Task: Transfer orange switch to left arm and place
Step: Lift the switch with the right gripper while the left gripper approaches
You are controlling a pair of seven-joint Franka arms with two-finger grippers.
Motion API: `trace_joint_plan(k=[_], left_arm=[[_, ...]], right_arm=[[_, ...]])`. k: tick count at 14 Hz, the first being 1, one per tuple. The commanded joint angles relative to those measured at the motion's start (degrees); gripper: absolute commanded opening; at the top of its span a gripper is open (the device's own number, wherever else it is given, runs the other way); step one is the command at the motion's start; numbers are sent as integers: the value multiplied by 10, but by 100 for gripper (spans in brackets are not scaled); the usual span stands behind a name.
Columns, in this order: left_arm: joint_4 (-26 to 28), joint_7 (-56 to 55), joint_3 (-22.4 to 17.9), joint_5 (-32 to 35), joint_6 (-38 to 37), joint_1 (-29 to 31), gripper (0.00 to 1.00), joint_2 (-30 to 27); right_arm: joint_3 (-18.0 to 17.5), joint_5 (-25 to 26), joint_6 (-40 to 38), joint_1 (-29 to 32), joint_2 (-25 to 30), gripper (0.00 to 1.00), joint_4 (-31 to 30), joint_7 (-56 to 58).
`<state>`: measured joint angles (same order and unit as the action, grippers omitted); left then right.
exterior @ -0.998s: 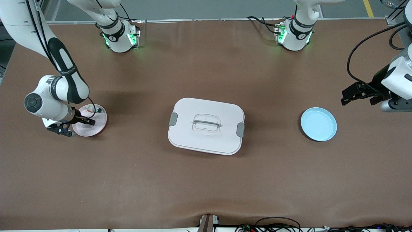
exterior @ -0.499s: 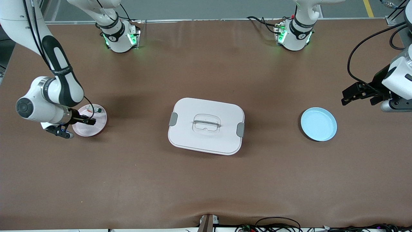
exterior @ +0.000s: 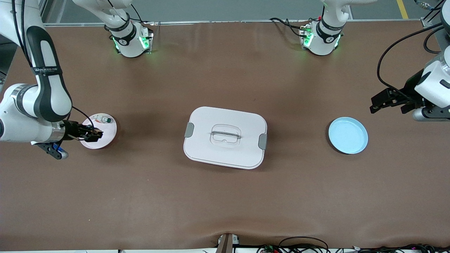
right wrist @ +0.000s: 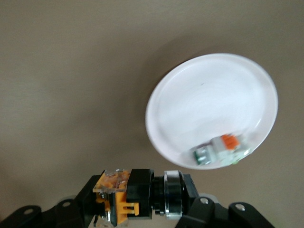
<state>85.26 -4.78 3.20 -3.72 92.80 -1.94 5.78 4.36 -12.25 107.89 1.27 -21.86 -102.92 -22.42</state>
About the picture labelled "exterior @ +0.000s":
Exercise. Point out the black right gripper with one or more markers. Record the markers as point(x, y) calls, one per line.
point(72, 129)

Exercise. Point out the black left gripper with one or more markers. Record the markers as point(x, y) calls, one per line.
point(410, 90)

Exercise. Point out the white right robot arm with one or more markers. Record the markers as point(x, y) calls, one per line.
point(45, 102)

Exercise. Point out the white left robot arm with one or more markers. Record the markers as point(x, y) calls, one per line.
point(323, 38)

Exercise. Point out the white lidded storage box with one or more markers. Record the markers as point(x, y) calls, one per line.
point(225, 154)

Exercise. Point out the pink round plate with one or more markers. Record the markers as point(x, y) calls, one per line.
point(105, 142)

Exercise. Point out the light blue round plate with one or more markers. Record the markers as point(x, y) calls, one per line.
point(348, 135)

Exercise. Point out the white and green switch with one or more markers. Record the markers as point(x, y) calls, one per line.
point(103, 119)

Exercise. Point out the aluminium frame post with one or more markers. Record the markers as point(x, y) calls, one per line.
point(47, 10)
point(426, 21)

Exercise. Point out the metal table edge bracket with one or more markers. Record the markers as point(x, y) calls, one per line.
point(226, 244)

